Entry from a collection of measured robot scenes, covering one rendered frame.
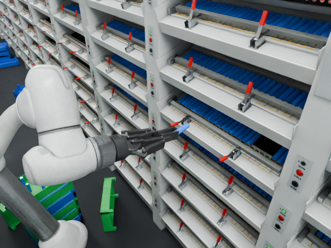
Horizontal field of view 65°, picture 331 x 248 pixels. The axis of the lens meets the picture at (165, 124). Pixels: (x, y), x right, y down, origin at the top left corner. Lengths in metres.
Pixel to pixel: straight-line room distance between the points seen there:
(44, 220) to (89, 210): 0.77
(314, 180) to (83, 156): 0.60
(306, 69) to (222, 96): 0.31
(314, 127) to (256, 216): 0.46
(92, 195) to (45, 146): 1.49
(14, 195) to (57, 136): 0.62
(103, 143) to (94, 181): 1.54
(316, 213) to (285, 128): 0.26
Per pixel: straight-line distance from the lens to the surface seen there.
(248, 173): 0.93
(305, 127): 0.74
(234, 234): 1.24
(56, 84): 0.66
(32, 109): 0.67
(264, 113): 0.83
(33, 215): 1.28
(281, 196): 0.89
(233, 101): 0.88
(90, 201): 2.08
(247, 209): 1.07
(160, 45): 1.08
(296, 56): 0.73
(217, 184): 1.12
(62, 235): 1.34
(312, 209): 0.88
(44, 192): 1.64
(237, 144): 0.97
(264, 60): 0.75
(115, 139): 0.71
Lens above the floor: 1.56
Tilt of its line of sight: 34 degrees down
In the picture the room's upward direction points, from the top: straight up
